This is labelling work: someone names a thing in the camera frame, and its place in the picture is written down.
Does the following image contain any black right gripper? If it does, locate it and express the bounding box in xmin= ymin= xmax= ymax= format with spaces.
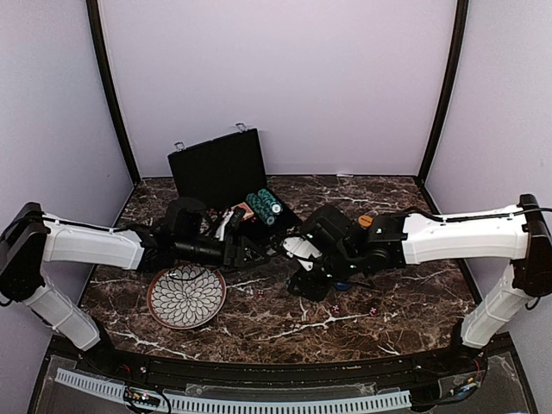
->
xmin=288 ymin=248 xmax=361 ymax=302

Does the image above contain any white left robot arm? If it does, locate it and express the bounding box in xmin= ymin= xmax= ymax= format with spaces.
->
xmin=1 ymin=198 xmax=269 ymax=376

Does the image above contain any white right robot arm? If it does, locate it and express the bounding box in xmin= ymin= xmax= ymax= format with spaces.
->
xmin=283 ymin=194 xmax=551 ymax=374

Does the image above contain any blue small blind button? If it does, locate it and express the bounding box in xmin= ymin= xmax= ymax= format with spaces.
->
xmin=335 ymin=282 xmax=352 ymax=292

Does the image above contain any red playing card deck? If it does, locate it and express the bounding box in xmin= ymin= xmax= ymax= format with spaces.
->
xmin=232 ymin=203 xmax=254 ymax=220

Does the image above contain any green blue chip stack front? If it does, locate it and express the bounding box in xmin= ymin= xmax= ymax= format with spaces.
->
xmin=246 ymin=193 xmax=275 ymax=226

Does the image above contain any green blue chip stack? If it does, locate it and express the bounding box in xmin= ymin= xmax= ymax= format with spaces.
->
xmin=246 ymin=193 xmax=275 ymax=226
xmin=257 ymin=188 xmax=283 ymax=215

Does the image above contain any green blue chip stack rear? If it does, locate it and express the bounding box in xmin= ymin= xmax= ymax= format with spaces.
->
xmin=257 ymin=188 xmax=283 ymax=215

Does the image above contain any floral patterned plate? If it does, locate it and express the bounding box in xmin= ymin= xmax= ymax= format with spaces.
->
xmin=147 ymin=265 xmax=227 ymax=330

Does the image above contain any black poker case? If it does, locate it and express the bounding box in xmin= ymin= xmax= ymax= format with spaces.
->
xmin=166 ymin=122 xmax=303 ymax=242

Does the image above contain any orange big blind button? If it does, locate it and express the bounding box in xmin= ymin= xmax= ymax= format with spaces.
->
xmin=358 ymin=215 xmax=373 ymax=228

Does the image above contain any black front table rail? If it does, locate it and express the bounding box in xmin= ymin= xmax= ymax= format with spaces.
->
xmin=47 ymin=336 xmax=514 ymax=389

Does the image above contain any white slotted cable duct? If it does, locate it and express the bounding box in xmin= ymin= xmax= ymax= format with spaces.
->
xmin=54 ymin=368 xmax=412 ymax=413

